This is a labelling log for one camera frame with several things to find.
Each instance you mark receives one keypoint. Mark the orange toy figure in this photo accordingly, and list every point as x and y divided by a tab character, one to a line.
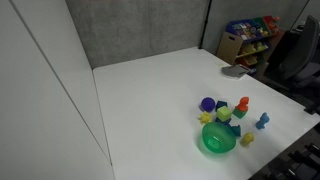
243	103

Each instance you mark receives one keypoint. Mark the green storage bin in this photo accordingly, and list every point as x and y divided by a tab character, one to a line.
261	25

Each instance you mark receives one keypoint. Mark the purple spiky ball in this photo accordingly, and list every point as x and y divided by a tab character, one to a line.
208	104

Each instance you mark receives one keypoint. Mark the dark green foam block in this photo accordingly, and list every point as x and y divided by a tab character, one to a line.
239	114

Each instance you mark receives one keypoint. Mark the gray office chair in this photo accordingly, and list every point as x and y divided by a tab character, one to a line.
301	50

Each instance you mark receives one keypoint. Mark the blue foam block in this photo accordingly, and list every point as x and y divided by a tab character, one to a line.
227	122
220	104

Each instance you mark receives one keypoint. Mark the red storage bin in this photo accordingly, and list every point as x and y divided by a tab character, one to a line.
269	20

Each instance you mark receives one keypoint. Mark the blue toy figure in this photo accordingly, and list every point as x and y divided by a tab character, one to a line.
262	120

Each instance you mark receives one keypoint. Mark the blue storage bin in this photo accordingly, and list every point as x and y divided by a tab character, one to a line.
238	28

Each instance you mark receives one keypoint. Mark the teal toy figure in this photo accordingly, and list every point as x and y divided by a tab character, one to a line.
236	130

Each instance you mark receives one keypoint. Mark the green translucent plastic bowl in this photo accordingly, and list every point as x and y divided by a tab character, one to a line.
218	138

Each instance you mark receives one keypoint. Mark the wooden toy storage shelf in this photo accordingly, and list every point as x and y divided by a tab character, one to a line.
230	46

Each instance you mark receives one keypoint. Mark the yellow spiky toy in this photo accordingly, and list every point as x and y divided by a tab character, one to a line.
205	117

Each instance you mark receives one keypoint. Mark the yellow toy figure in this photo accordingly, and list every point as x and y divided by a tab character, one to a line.
247	139

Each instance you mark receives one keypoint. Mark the black partition post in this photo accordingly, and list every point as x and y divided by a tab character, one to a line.
204	26

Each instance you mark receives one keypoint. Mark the black metal frame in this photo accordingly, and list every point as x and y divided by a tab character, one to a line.
300	163

